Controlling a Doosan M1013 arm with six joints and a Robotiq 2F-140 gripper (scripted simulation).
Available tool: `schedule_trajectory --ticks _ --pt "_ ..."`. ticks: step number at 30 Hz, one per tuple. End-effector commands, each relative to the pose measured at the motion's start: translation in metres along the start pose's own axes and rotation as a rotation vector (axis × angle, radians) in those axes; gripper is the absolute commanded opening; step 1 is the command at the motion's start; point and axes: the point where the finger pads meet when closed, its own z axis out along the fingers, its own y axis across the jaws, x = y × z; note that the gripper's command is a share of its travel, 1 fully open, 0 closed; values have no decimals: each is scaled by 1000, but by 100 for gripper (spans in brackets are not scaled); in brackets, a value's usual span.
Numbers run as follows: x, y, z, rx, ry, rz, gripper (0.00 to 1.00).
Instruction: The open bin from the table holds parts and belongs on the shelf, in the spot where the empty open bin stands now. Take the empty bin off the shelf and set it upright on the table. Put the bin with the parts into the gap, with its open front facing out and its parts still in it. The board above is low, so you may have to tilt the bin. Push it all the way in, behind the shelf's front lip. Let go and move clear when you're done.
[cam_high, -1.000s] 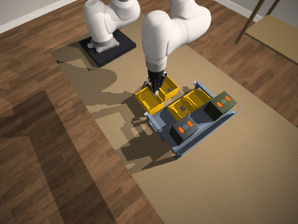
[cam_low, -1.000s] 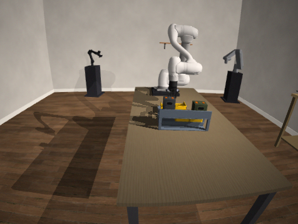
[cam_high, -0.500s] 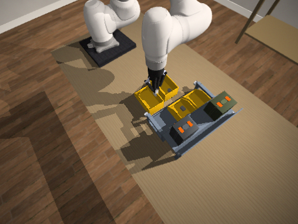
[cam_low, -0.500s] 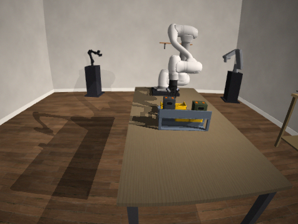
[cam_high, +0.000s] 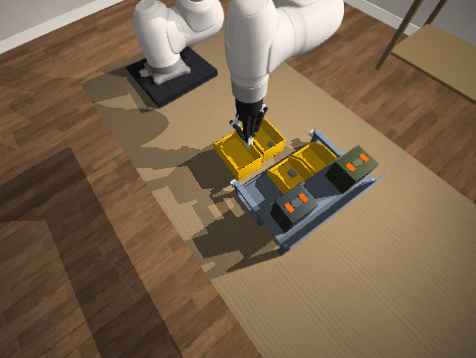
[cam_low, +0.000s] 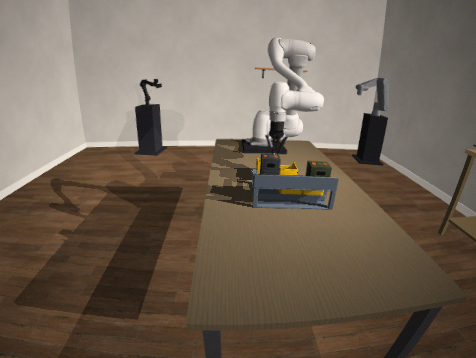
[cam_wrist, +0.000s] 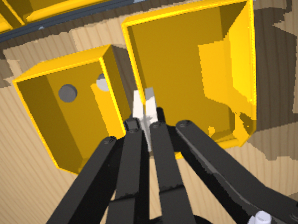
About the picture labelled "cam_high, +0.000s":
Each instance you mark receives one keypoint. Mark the grey metal shelf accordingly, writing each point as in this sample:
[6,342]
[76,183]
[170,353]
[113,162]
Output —
[259,194]

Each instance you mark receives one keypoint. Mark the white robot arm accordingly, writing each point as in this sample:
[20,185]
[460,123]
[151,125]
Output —
[257,38]

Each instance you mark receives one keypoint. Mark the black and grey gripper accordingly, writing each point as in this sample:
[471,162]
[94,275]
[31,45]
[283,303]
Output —
[251,124]

